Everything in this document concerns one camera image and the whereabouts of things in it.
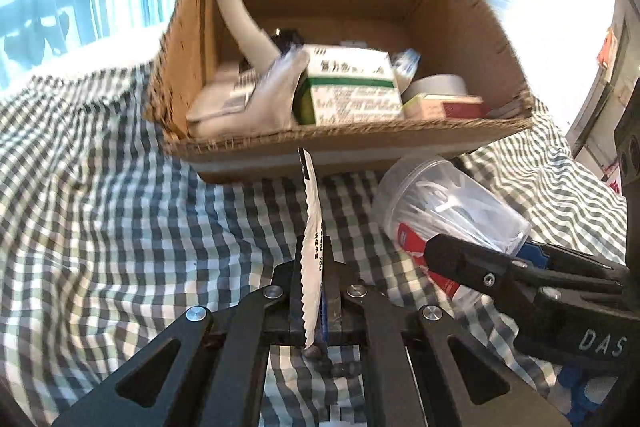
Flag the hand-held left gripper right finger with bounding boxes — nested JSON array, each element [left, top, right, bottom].
[[320, 267, 571, 427]]

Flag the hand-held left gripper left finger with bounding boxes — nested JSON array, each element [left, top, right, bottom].
[[50, 237, 308, 427]]

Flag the clear jar of floss picks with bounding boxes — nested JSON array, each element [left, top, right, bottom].
[[372, 155, 532, 258]]

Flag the grey green checked blanket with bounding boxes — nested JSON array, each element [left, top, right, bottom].
[[0, 57, 631, 427]]

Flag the white sachet with serrated edge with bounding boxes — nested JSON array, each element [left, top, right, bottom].
[[297, 147, 328, 350]]

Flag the red white flat box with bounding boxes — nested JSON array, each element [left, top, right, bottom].
[[404, 93, 492, 121]]

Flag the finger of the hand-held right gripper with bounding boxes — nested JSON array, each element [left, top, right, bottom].
[[520, 241, 627, 280], [424, 234, 536, 304]]

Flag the white crumpled wrapper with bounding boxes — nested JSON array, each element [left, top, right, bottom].
[[249, 49, 312, 131]]

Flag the white tape roll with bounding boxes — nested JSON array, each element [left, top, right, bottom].
[[401, 74, 468, 104]]

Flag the cloud print tissue pack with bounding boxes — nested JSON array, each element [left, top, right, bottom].
[[392, 49, 422, 84]]

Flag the blue white printed cloth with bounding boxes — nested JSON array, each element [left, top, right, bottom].
[[555, 357, 617, 409]]

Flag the red wall decoration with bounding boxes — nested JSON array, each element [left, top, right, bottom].
[[597, 28, 618, 68]]

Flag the green white medicine box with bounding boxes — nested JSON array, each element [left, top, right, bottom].
[[292, 44, 405, 126]]

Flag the white ointment tube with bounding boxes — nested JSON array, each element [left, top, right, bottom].
[[189, 64, 262, 122]]

